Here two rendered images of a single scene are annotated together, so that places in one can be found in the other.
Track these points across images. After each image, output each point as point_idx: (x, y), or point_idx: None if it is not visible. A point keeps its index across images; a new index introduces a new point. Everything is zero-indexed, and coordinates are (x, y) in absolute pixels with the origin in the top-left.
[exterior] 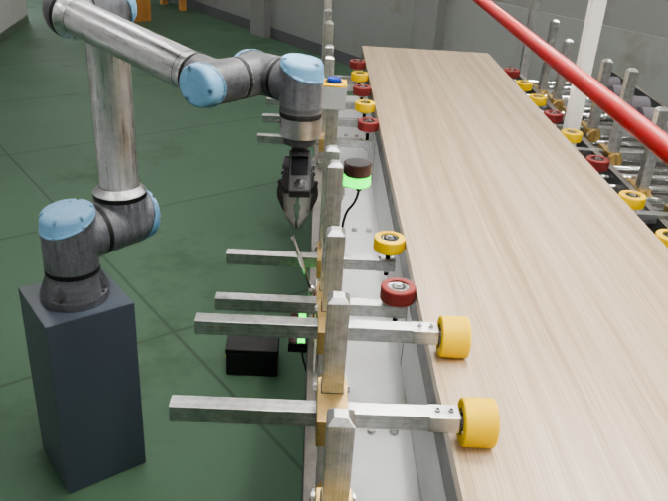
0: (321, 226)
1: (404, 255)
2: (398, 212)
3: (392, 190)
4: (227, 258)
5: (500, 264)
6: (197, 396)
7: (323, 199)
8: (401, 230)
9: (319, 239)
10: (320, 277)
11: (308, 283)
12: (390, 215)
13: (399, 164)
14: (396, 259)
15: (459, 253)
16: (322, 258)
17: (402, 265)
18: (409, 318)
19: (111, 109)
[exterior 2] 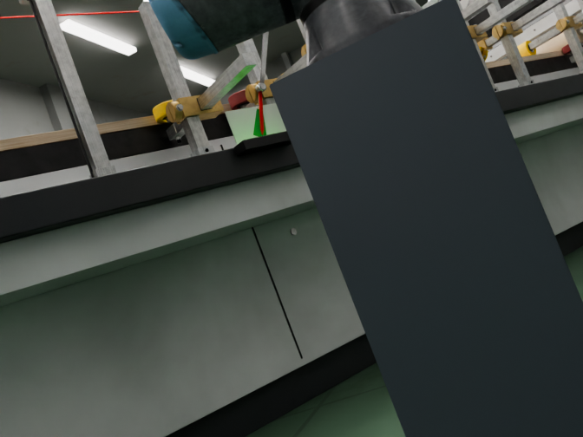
0: (182, 74)
1: (166, 130)
2: (97, 127)
3: (24, 143)
4: (254, 58)
5: None
6: (426, 3)
7: (172, 47)
8: (133, 124)
9: (106, 153)
10: (258, 75)
11: (264, 76)
12: (32, 177)
13: None
14: (129, 168)
15: None
16: (257, 52)
17: (166, 143)
18: (232, 140)
19: None
